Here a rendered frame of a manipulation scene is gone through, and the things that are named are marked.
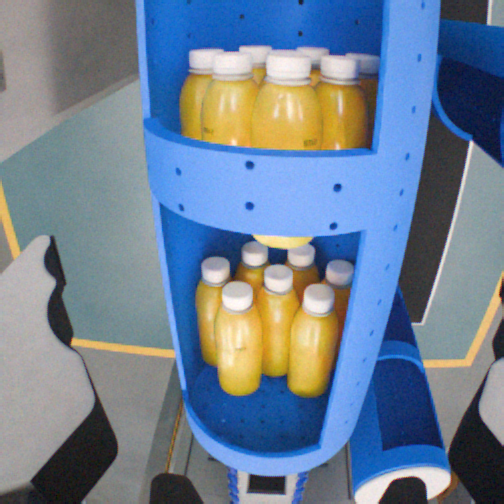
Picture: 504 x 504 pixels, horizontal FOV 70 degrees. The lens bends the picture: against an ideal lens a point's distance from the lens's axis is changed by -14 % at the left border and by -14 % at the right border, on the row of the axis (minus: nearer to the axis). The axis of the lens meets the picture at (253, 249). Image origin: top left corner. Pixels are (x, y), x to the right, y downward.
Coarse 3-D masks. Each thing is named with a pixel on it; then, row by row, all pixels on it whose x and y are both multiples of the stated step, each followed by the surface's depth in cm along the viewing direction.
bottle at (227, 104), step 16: (224, 80) 37; (240, 80) 37; (208, 96) 38; (224, 96) 37; (240, 96) 37; (208, 112) 38; (224, 112) 37; (240, 112) 37; (208, 128) 39; (224, 128) 38; (240, 128) 38; (224, 144) 39; (240, 144) 39
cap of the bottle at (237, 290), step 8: (224, 288) 53; (232, 288) 53; (240, 288) 53; (248, 288) 53; (224, 296) 51; (232, 296) 51; (240, 296) 51; (248, 296) 51; (224, 304) 53; (232, 304) 51; (240, 304) 51; (248, 304) 52
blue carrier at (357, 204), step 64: (192, 0) 41; (256, 0) 45; (320, 0) 44; (384, 0) 24; (384, 64) 26; (384, 128) 28; (192, 192) 32; (256, 192) 30; (320, 192) 30; (384, 192) 32; (192, 256) 58; (320, 256) 64; (384, 256) 36; (192, 320) 62; (384, 320) 44; (192, 384) 66; (256, 448) 57; (320, 448) 51
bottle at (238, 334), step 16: (224, 320) 52; (240, 320) 52; (256, 320) 53; (224, 336) 53; (240, 336) 52; (256, 336) 54; (224, 352) 55; (240, 352) 54; (256, 352) 55; (224, 368) 57; (240, 368) 56; (256, 368) 57; (224, 384) 59; (240, 384) 58; (256, 384) 59
